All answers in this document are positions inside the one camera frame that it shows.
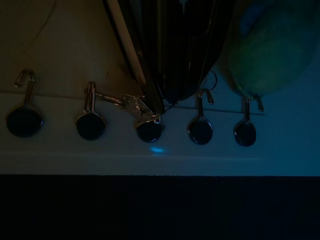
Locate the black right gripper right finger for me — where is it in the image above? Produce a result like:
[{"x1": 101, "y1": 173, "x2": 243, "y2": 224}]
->
[{"x1": 179, "y1": 0, "x2": 236, "y2": 101}]

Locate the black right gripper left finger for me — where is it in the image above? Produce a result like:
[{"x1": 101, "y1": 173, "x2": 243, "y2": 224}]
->
[{"x1": 149, "y1": 0, "x2": 186, "y2": 104}]

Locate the key bunch black card holder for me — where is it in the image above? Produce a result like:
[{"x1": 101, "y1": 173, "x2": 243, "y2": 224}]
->
[{"x1": 93, "y1": 0, "x2": 166, "y2": 125}]

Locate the teal plush octopus keychain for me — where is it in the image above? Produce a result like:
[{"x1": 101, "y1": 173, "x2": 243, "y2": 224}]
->
[{"x1": 219, "y1": 0, "x2": 320, "y2": 101}]

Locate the black round wall hook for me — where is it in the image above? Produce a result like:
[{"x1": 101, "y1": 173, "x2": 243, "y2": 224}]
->
[
  {"x1": 232, "y1": 98, "x2": 265, "y2": 148},
  {"x1": 5, "y1": 69, "x2": 45, "y2": 138},
  {"x1": 136, "y1": 117, "x2": 166, "y2": 144},
  {"x1": 187, "y1": 89, "x2": 215, "y2": 146},
  {"x1": 74, "y1": 81, "x2": 109, "y2": 141}
]

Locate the white hook rail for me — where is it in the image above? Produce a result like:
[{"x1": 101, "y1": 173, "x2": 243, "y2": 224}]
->
[{"x1": 0, "y1": 90, "x2": 267, "y2": 161}]

